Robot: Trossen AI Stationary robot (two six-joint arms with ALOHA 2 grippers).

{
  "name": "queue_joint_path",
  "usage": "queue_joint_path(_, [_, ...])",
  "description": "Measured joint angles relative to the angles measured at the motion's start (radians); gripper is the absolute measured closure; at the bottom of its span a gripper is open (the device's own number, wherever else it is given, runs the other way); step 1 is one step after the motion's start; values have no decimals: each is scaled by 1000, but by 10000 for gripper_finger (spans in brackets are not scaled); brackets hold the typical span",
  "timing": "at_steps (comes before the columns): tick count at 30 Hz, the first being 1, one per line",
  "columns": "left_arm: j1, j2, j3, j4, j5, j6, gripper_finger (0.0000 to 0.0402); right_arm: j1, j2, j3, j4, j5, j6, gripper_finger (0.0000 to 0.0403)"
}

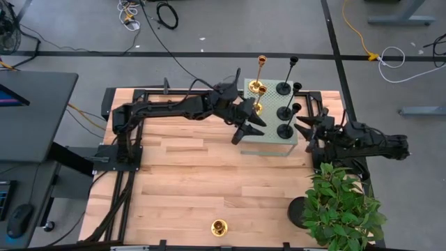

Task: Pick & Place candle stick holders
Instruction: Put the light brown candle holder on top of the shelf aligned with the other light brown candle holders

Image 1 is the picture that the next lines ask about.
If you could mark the short black candlestick holder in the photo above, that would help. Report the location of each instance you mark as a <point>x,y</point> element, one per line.
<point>285,130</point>

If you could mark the short gold candlestick holder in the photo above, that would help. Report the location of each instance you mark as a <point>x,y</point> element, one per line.
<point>219,227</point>

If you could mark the pale green perforated metal shelf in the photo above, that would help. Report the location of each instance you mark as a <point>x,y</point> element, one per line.
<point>273,104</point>

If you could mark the grey desk foot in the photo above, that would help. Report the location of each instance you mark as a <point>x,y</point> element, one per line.
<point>421,111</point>

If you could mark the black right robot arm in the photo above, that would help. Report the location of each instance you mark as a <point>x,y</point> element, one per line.
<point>376,144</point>

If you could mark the black caster wheel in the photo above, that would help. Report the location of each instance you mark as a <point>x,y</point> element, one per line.
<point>48,226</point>

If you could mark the black floor fan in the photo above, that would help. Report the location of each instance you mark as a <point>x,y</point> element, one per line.
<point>8,29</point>

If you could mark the black keyboard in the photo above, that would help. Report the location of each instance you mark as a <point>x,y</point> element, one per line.
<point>4,198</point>

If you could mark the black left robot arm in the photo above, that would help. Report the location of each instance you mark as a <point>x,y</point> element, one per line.
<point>167,108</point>

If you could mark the tall gold candlestick holder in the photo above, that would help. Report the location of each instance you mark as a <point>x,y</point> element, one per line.
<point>256,87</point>

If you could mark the black aluminium rig frame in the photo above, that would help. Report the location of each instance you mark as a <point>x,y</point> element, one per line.
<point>174,92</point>

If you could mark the black computer monitor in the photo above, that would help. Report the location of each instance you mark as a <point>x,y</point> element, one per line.
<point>10,97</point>

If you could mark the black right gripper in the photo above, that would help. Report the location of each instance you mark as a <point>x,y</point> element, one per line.
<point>331,134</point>

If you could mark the black computer mouse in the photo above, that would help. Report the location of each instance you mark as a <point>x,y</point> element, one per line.
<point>19,220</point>

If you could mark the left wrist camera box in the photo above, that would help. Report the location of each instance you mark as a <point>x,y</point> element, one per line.
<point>227,91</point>

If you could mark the black standing desk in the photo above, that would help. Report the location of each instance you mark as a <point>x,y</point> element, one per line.
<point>31,122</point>

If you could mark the green potted plant black pot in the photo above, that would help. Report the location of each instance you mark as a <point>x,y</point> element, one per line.
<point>338,209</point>

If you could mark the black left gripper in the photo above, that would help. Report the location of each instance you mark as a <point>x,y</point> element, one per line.
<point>233,111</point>

